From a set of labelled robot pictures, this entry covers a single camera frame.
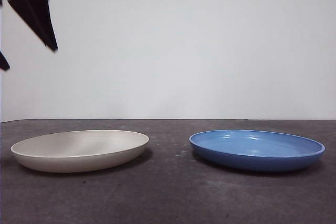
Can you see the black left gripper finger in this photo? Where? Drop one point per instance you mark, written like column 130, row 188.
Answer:
column 36, row 14
column 4, row 62

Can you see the white round plate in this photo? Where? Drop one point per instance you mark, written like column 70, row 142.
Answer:
column 78, row 161

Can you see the blue round plate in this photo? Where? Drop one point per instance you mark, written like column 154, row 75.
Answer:
column 257, row 163

